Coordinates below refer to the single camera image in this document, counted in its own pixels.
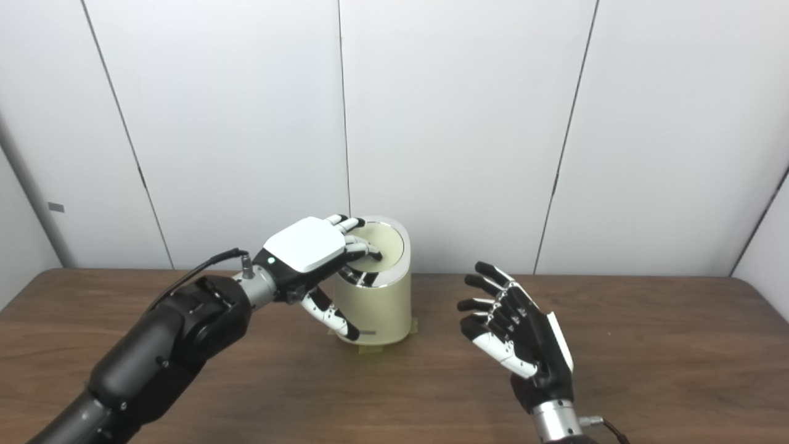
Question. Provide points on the cream-colored lidded bin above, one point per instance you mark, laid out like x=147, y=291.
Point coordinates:
x=382, y=308

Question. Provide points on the yellow tape piece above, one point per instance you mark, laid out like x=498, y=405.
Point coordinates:
x=371, y=350

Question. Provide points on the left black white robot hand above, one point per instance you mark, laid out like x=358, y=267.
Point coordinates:
x=305, y=246

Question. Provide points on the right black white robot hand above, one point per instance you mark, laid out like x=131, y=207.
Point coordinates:
x=536, y=345

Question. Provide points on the small grey wall label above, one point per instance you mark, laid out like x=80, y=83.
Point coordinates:
x=56, y=207

